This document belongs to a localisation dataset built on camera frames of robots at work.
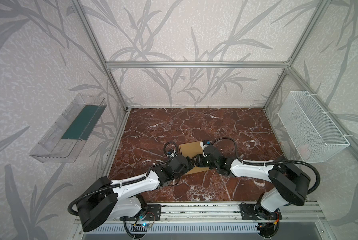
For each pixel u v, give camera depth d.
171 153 0.79
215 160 0.66
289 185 0.44
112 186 0.44
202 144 0.81
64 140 0.63
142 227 0.72
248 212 0.74
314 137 0.63
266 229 0.73
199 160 0.76
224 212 0.75
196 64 0.95
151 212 0.73
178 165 0.63
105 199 0.41
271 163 0.48
